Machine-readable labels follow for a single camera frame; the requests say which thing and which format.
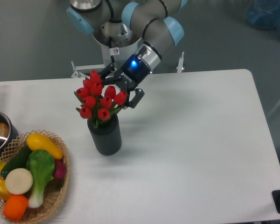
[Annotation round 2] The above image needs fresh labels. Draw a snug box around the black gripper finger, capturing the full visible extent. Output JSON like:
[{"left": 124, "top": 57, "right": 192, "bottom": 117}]
[
  {"left": 121, "top": 88, "right": 145, "bottom": 109},
  {"left": 99, "top": 63, "right": 118, "bottom": 87}
]

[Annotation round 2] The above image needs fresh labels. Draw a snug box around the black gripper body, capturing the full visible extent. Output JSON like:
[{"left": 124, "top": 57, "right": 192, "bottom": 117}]
[{"left": 114, "top": 54, "right": 151, "bottom": 92}]

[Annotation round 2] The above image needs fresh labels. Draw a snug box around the red tulip bouquet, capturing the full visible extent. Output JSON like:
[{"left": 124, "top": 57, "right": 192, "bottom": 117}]
[{"left": 74, "top": 70, "right": 128, "bottom": 128}]

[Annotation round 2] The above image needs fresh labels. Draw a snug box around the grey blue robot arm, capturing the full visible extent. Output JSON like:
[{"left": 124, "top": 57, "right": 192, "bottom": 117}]
[{"left": 96, "top": 0, "right": 187, "bottom": 108}]

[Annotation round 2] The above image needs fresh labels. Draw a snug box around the dark grey ribbed vase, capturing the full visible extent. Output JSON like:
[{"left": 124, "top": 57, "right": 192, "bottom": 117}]
[{"left": 87, "top": 114, "right": 122, "bottom": 155}]

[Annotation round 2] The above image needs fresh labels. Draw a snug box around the yellow squash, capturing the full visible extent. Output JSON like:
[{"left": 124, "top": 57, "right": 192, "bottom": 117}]
[{"left": 26, "top": 133, "right": 63, "bottom": 160}]

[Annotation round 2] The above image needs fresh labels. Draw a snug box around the purple red onion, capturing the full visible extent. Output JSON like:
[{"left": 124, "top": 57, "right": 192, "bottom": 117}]
[{"left": 52, "top": 160, "right": 67, "bottom": 180}]

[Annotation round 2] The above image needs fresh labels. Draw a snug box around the green bok choy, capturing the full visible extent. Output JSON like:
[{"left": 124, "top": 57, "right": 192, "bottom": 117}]
[{"left": 26, "top": 149, "right": 55, "bottom": 209}]

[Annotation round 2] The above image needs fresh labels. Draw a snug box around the dark green cucumber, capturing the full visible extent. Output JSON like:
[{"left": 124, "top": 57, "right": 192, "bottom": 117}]
[{"left": 0, "top": 145, "right": 32, "bottom": 178}]

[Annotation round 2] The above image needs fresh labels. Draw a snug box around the woven wicker basket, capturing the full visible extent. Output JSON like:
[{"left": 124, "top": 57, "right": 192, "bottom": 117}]
[{"left": 0, "top": 130, "right": 70, "bottom": 224}]

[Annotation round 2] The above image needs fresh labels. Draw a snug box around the cream round radish slice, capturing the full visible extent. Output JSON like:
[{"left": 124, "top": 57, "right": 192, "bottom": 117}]
[{"left": 5, "top": 168, "right": 33, "bottom": 195}]

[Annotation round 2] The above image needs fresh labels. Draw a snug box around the blue plastic bag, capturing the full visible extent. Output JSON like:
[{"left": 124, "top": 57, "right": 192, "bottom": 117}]
[{"left": 245, "top": 0, "right": 280, "bottom": 38}]

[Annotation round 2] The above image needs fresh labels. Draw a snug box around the yellow bell pepper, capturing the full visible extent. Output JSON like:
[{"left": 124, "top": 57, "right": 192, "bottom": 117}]
[{"left": 0, "top": 177, "right": 12, "bottom": 201}]

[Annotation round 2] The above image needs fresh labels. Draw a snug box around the orange fruit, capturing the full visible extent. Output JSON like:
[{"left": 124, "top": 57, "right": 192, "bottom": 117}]
[{"left": 3, "top": 195, "right": 28, "bottom": 221}]

